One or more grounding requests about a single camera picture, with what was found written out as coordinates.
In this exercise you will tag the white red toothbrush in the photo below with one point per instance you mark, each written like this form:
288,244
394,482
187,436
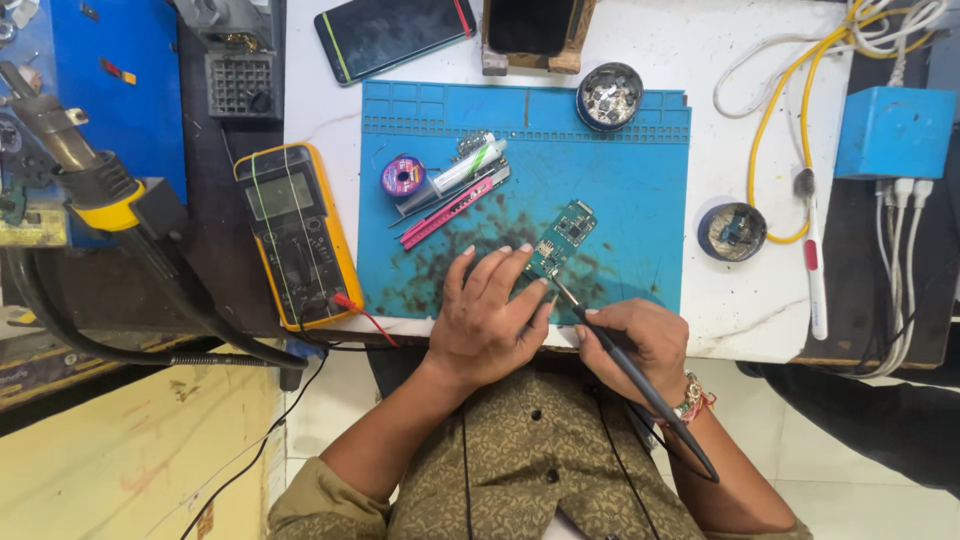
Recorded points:
814,270

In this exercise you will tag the black smartphone with red edge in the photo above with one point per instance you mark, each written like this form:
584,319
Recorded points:
394,34

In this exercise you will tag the pink utility knife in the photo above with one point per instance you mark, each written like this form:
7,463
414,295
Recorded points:
450,211

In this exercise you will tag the red multimeter probe lead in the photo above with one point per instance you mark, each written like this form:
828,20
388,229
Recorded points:
367,319

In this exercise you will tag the yellow digital multimeter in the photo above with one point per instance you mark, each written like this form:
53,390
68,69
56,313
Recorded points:
294,232

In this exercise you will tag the yellow wooden cabinet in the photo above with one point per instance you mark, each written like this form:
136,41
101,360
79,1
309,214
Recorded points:
127,465

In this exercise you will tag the small grey circuit board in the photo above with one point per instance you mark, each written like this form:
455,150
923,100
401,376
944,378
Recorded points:
470,142

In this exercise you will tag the purple solder wick spool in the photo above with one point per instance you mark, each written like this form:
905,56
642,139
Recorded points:
403,176

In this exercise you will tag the wooden phone stand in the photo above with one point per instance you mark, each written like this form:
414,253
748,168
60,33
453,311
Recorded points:
564,61

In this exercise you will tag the grey metal gun holder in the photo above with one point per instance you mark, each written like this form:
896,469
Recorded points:
240,82

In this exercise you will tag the round blue tin with part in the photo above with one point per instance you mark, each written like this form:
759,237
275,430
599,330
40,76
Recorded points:
732,232

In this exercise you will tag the white flux tube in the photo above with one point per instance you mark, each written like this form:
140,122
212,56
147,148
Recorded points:
469,166

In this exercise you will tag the black soldering iron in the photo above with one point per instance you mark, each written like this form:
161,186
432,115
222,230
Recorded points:
645,386

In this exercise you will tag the black phone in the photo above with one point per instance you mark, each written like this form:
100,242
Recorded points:
529,24

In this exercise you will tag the person's right hand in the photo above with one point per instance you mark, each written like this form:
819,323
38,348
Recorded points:
645,345

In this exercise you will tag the blue rework station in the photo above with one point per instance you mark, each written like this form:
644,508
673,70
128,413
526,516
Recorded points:
120,90

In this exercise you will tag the metal tweezers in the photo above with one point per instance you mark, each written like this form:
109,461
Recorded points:
420,214

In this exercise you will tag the blue silicone repair mat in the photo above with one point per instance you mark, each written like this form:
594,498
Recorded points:
615,195

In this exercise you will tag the green circuit board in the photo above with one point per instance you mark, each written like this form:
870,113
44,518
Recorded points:
564,234

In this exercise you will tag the person's left hand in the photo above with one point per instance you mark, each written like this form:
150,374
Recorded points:
480,330

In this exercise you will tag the olive patterned shirt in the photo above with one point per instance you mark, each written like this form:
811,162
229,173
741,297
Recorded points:
525,457

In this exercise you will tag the blue power box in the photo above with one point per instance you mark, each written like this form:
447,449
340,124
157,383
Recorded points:
894,133

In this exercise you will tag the round tin of metal parts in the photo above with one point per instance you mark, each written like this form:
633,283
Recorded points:
609,96

